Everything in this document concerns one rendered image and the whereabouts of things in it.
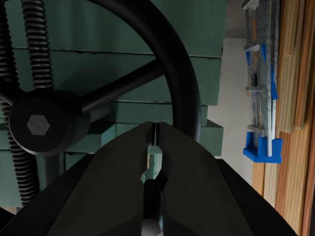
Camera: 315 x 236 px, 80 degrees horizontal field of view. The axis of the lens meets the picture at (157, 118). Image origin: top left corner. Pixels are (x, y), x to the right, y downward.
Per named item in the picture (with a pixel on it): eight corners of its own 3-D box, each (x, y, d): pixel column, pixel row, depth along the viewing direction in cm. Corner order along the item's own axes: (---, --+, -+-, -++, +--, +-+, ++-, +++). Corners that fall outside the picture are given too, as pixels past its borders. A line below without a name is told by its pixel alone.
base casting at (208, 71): (225, 57, 35) (221, 106, 36) (182, 78, 92) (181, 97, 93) (-21, 46, 34) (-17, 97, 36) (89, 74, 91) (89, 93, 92)
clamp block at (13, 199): (90, 153, 27) (91, 210, 29) (112, 133, 41) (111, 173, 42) (-13, 149, 27) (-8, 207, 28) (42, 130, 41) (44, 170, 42)
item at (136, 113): (208, 106, 36) (206, 126, 37) (189, 100, 57) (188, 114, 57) (-4, 96, 36) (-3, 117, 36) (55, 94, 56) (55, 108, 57)
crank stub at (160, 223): (123, 234, 13) (143, 205, 13) (133, 190, 19) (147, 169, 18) (154, 252, 13) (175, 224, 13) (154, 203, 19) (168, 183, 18)
